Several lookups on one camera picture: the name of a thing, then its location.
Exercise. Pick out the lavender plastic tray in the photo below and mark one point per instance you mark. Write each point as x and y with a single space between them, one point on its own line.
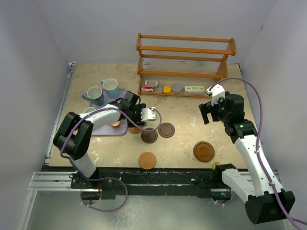
108 130

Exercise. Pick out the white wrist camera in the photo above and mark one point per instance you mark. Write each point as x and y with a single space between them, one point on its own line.
148 114
216 92

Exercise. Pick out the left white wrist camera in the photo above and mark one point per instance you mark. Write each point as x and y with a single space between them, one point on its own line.
148 114

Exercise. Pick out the wooden three-tier shelf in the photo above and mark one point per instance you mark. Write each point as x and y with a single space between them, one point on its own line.
181 56

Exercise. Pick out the teal mug white inside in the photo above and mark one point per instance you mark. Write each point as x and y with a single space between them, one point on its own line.
94 95

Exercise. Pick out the light wood coaster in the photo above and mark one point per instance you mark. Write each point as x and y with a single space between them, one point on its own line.
134 130

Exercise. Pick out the aluminium frame rail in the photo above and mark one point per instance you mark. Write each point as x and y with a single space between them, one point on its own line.
45 182

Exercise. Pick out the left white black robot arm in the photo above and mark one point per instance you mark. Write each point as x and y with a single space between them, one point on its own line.
74 134

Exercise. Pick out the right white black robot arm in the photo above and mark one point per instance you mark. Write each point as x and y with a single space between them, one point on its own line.
264 197

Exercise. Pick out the yellow tape roll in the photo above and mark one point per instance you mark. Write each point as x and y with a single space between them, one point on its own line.
215 164

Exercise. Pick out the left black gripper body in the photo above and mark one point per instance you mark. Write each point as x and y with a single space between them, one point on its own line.
135 115

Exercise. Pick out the orange terracotta coaster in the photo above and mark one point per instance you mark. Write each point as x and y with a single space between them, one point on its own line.
147 160

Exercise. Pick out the light blue tall mug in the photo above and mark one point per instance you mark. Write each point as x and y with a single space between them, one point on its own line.
111 87

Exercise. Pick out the orange copper small cup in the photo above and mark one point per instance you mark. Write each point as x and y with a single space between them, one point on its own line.
115 124

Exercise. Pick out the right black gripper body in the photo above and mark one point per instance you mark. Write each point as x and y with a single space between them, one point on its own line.
218 112

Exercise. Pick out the yellow small object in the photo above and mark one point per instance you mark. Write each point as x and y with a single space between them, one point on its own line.
167 89

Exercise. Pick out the green white long box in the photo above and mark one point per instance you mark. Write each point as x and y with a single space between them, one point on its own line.
194 90

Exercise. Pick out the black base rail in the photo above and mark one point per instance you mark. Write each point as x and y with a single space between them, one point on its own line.
121 181

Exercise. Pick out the dark walnut coaster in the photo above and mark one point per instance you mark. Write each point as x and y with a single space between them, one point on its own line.
166 130

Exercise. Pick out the grey blue mug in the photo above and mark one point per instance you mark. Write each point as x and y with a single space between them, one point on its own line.
89 110

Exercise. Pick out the ringed brown wooden coaster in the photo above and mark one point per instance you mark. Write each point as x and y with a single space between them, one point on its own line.
203 151

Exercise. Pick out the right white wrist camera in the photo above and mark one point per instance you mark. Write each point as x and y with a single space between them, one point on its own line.
216 92

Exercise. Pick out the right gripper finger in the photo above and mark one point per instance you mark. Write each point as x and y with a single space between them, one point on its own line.
205 118
204 109

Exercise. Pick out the dark brown coaster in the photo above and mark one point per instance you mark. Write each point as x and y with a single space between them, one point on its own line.
149 135

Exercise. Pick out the red white small box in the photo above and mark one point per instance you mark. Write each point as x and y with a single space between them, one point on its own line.
147 89

